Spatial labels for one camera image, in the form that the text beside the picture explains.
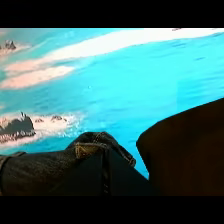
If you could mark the dark brown garment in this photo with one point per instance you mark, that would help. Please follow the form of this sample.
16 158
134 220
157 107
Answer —
186 150

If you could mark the dark blue jeans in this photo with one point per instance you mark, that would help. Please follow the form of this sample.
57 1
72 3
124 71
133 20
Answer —
50 170

